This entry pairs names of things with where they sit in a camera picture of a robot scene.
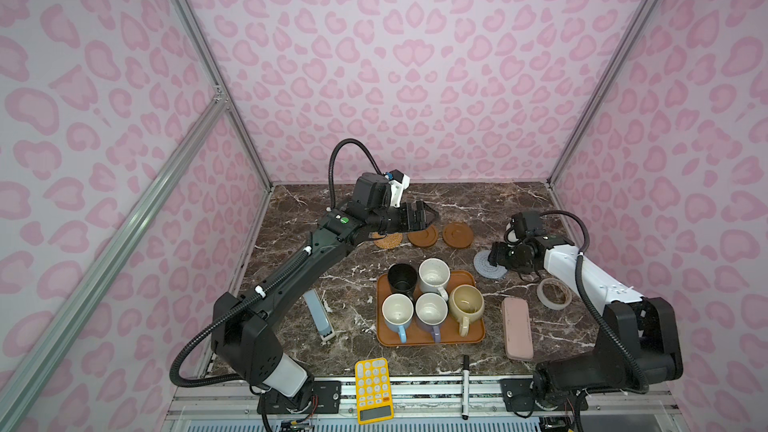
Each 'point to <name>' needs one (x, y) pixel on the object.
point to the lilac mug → (431, 311)
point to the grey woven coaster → (486, 268)
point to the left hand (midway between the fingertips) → (430, 213)
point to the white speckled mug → (434, 274)
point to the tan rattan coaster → (390, 240)
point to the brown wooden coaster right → (457, 235)
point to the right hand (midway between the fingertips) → (499, 257)
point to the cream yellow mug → (466, 303)
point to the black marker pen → (465, 386)
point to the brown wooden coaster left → (423, 238)
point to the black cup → (402, 278)
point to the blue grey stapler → (319, 315)
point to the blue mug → (397, 312)
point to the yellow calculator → (373, 391)
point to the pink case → (517, 326)
